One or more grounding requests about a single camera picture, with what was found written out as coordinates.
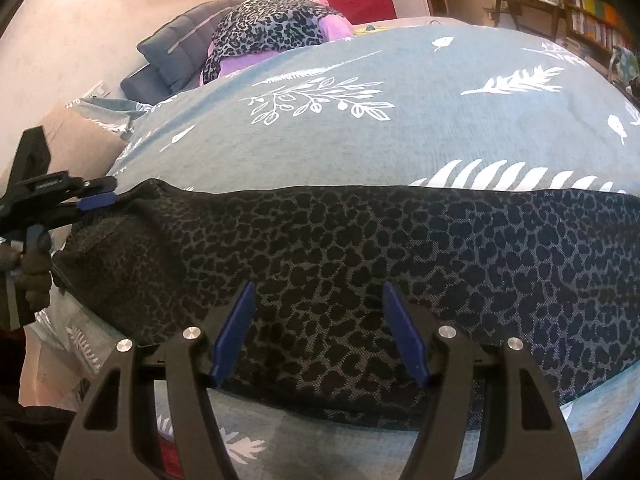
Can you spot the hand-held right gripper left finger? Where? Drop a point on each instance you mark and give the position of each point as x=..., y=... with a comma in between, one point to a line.
x=234, y=332

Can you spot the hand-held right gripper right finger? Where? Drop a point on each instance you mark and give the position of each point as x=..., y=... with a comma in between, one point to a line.
x=406, y=332

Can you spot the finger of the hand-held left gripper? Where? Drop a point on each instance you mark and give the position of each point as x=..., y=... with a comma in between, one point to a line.
x=97, y=185
x=97, y=202

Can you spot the dark leopard print pants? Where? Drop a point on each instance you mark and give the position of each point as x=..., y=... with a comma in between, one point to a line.
x=350, y=280

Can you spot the person's left hand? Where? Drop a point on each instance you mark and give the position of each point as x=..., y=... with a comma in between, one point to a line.
x=34, y=275

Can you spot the dark grey quilt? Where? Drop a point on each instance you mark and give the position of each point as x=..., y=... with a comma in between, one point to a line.
x=175, y=40

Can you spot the blue-grey leaf print bedsheet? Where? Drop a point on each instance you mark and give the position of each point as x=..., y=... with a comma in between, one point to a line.
x=400, y=125

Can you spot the grey leopard print cloth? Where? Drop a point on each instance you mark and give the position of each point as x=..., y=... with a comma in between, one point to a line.
x=270, y=25

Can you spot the pink blanket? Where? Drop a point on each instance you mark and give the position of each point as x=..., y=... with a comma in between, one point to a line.
x=327, y=27

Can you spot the blue and yellow toy pot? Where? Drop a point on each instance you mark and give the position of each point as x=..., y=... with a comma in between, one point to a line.
x=369, y=29

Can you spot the bookshelf with books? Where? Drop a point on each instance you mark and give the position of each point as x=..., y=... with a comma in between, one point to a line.
x=592, y=20

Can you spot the white wall socket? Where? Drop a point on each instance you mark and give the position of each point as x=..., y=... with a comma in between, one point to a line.
x=98, y=90

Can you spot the wooden wall shelf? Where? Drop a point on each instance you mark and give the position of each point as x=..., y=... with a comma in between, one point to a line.
x=520, y=0

